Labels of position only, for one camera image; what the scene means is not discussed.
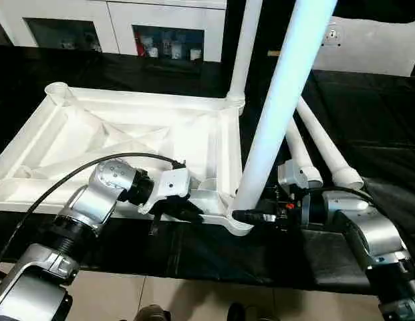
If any white chair back panel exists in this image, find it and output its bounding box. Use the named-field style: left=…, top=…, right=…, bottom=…
left=311, top=15, right=415, bottom=78

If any black cabinet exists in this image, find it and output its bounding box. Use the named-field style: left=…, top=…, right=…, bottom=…
left=223, top=0, right=331, bottom=71

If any white plastic table top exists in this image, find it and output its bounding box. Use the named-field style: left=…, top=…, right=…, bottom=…
left=0, top=81, right=257, bottom=237

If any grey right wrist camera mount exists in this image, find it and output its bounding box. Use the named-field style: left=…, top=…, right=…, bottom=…
left=276, top=158, right=311, bottom=229

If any black robot foot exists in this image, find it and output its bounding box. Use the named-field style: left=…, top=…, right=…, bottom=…
left=136, top=303, right=168, bottom=321

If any white cabinet with glass doors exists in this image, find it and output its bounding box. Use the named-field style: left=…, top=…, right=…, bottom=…
left=0, top=0, right=229, bottom=64

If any black work mat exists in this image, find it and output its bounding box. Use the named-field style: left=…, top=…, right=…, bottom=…
left=0, top=43, right=415, bottom=297

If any white plastic table leg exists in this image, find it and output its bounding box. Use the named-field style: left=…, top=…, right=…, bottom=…
left=285, top=118, right=325, bottom=189
left=226, top=0, right=263, bottom=105
left=295, top=96, right=365, bottom=191
left=231, top=0, right=339, bottom=219

